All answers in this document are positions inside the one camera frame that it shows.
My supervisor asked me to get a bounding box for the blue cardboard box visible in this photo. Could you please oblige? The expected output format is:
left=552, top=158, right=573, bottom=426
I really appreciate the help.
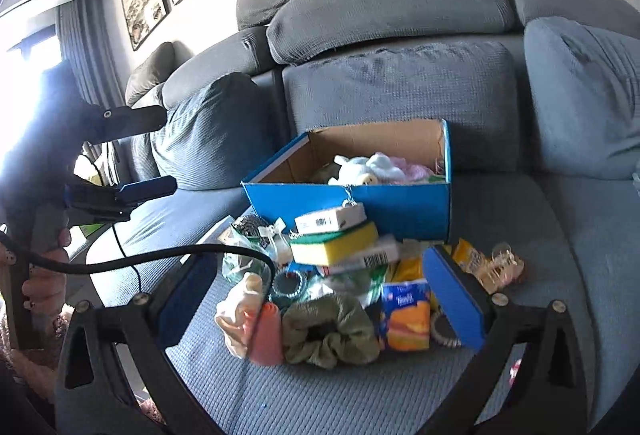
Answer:
left=242, top=118, right=452, bottom=241

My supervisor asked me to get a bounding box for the white barcode box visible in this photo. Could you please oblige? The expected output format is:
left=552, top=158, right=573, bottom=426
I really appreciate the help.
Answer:
left=319, top=236, right=400, bottom=277

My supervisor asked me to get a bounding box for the blue throw pillow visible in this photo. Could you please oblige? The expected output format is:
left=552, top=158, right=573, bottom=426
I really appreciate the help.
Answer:
left=151, top=73, right=276, bottom=191

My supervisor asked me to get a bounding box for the grey window curtain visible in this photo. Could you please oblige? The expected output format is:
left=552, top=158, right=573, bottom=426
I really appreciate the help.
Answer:
left=56, top=0, right=125, bottom=109

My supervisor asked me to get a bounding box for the white plush toy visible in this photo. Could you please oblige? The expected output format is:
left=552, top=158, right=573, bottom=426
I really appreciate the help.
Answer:
left=328, top=153, right=407, bottom=186

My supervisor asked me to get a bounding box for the yellow snack packet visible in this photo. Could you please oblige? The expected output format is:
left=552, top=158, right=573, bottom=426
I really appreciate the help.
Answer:
left=451, top=238, right=488, bottom=280

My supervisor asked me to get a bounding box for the red floral scrunchie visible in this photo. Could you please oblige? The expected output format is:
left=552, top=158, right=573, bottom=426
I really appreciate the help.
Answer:
left=509, top=358, right=522, bottom=386

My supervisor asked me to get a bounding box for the white tissue pack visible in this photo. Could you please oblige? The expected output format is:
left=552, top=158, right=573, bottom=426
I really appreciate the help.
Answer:
left=295, top=201, right=367, bottom=235

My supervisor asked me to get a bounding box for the pink bottle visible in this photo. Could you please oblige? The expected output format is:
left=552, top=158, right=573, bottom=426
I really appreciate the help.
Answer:
left=245, top=302, right=283, bottom=367

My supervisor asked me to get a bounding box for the clear pink hair claw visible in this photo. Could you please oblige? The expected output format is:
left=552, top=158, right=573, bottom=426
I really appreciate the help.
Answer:
left=475, top=242, right=525, bottom=294

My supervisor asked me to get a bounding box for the person's left hand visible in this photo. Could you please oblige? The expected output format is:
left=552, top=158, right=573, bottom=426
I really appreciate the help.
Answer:
left=22, top=229, right=72, bottom=317

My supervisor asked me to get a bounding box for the silver spiral hair tie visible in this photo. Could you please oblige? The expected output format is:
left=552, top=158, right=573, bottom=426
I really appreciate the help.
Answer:
left=429, top=308, right=464, bottom=350

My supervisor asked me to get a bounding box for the orange blue tissue pack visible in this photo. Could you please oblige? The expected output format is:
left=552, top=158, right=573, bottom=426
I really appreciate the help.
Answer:
left=381, top=279, right=431, bottom=351

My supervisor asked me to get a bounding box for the yellow green sponge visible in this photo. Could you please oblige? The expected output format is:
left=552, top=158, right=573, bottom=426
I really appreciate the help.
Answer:
left=290, top=221, right=378, bottom=267

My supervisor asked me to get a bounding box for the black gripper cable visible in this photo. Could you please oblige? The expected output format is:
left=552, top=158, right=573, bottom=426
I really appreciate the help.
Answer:
left=0, top=221, right=279, bottom=295

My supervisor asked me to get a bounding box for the green scrunchie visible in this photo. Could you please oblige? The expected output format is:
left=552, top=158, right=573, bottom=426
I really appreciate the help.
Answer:
left=282, top=294, right=381, bottom=370

